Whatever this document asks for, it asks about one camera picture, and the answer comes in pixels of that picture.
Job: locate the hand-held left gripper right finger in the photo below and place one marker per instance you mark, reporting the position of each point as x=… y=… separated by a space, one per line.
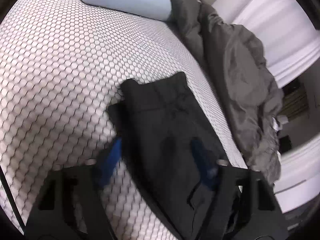
x=201 y=155

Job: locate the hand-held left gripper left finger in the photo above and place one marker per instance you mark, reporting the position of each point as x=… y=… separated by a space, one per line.
x=112 y=155

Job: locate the dark grey duvet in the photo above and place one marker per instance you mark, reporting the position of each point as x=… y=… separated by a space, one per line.
x=237 y=75

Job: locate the white curtain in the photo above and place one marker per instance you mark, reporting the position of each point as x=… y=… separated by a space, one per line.
x=280 y=30
x=300 y=170

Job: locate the white honeycomb mattress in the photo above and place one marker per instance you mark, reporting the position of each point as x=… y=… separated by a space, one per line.
x=62 y=67

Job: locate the brown curtain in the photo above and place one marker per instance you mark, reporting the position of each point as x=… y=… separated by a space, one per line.
x=295 y=100

